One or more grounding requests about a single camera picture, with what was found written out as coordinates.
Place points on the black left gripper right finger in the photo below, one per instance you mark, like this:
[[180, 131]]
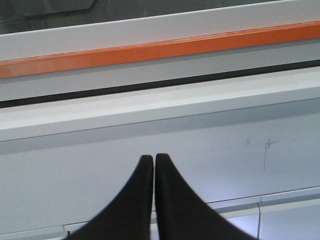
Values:
[[181, 213]]

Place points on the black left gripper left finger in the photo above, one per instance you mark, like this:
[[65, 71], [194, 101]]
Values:
[[128, 215]]

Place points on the white cabinet base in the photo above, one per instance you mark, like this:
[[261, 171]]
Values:
[[249, 146]]

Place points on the orange sash bar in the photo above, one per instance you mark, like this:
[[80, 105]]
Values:
[[159, 50]]

